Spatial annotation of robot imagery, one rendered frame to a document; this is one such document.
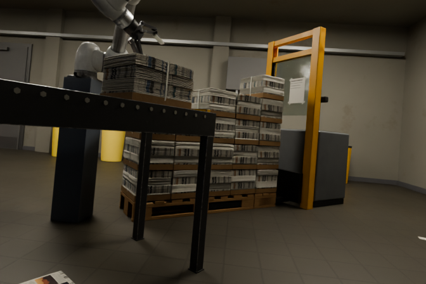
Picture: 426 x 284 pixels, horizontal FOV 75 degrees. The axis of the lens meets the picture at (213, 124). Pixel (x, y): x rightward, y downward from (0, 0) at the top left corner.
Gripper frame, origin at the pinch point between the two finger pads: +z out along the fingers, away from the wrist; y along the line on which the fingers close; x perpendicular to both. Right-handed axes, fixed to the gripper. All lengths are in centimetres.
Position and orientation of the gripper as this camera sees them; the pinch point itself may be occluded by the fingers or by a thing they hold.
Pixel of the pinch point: (156, 52)
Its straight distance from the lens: 155.1
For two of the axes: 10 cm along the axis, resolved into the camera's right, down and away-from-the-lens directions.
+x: 7.7, 0.5, -6.4
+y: -3.6, 8.6, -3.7
